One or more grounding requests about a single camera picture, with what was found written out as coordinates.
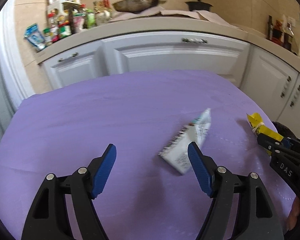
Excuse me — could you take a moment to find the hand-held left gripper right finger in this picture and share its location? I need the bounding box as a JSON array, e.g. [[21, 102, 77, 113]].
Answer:
[[187, 141, 285, 240]]

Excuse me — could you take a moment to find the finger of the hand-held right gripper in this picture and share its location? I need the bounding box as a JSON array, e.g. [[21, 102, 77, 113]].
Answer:
[[257, 134, 300, 162], [281, 137, 300, 155]]

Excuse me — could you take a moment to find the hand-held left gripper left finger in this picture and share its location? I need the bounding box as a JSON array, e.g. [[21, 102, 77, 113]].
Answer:
[[22, 143, 117, 240]]

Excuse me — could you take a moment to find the trash bin with black bag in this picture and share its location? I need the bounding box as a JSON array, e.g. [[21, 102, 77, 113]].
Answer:
[[271, 121, 298, 139]]

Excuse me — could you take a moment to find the white tube with dark print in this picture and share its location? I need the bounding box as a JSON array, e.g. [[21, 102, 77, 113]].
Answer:
[[159, 108, 212, 175]]

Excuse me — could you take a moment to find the knotted yellow wrapper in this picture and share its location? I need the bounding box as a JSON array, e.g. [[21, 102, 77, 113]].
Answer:
[[246, 112, 284, 155]]

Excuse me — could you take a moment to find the person's right hand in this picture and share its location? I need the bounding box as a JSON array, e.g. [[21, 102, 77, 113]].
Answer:
[[287, 196, 300, 230]]

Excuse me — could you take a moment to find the purple tablecloth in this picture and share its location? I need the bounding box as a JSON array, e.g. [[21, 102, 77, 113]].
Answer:
[[0, 70, 300, 240]]

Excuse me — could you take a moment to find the small white cabinet door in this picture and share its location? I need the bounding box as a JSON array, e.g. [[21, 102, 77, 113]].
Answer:
[[41, 40, 103, 90]]

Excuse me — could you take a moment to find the clear bottle with dark sauce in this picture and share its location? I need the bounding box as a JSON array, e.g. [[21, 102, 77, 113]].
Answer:
[[284, 22, 295, 50]]

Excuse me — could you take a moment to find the bottle with red label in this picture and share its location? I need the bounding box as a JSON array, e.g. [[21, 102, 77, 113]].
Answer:
[[272, 20, 284, 43]]

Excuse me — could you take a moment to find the wide white drawer front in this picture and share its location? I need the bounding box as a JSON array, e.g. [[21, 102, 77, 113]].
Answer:
[[100, 31, 252, 85]]

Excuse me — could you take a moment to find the slim dark glass bottle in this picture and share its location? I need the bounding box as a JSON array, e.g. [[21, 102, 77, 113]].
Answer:
[[267, 15, 274, 40]]

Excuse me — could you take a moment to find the white stove cover cloth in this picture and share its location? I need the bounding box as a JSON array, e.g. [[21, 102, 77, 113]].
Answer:
[[110, 6, 243, 28]]

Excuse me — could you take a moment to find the beige kitchen countertop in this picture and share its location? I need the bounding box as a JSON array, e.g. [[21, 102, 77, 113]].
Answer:
[[36, 16, 300, 67]]

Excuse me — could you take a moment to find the blue packet on countertop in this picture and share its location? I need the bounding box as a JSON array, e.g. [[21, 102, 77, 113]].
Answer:
[[24, 23, 47, 50]]

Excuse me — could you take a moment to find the black pot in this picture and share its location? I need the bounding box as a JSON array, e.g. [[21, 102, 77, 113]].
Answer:
[[185, 0, 213, 12]]

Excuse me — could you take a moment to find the cluster of condiment bottles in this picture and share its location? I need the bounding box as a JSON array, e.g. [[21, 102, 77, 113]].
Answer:
[[44, 0, 114, 43]]

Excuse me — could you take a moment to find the white spice rack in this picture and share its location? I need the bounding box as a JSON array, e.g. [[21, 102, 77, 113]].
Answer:
[[47, 1, 85, 15]]

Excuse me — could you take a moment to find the beaded cabinet handle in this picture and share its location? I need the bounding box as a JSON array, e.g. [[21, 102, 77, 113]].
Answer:
[[57, 52, 79, 62], [280, 76, 292, 98], [290, 85, 300, 107], [182, 37, 207, 44]]

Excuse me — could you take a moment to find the white door frame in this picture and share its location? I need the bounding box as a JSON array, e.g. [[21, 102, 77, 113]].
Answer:
[[0, 2, 35, 108]]

